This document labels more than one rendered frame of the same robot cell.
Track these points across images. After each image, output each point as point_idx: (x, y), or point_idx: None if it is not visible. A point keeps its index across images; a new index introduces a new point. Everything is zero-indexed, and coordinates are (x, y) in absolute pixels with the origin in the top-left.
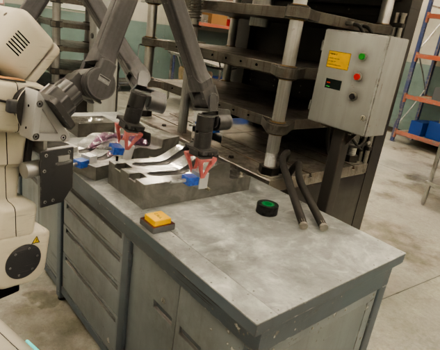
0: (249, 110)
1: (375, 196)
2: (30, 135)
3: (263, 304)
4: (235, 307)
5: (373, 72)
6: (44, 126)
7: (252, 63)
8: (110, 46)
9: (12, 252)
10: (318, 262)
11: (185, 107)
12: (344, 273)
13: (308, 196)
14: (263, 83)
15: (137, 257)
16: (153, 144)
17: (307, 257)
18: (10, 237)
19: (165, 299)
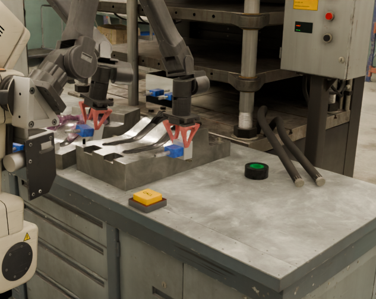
0: (212, 69)
1: (360, 149)
2: (27, 124)
3: (280, 260)
4: (254, 267)
5: (346, 9)
6: (36, 113)
7: (208, 15)
8: (85, 22)
9: (7, 252)
10: (323, 216)
11: (135, 75)
12: (352, 222)
13: (297, 152)
14: (215, 35)
15: (126, 244)
16: (113, 121)
17: (311, 213)
18: (3, 237)
19: (166, 283)
